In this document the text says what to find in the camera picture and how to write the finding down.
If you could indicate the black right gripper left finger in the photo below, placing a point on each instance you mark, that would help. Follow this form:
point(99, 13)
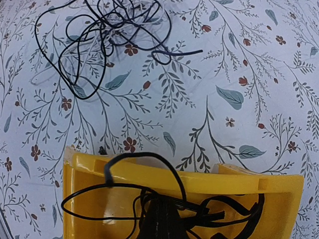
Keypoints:
point(151, 227)

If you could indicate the floral patterned table cloth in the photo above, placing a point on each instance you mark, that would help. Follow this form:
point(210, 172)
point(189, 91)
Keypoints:
point(212, 81)

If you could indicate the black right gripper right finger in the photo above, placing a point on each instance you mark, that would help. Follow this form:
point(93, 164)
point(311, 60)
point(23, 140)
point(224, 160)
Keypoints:
point(171, 223)

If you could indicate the yellow bin nearest centre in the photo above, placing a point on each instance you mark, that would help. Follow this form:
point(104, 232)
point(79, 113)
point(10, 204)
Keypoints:
point(102, 198)

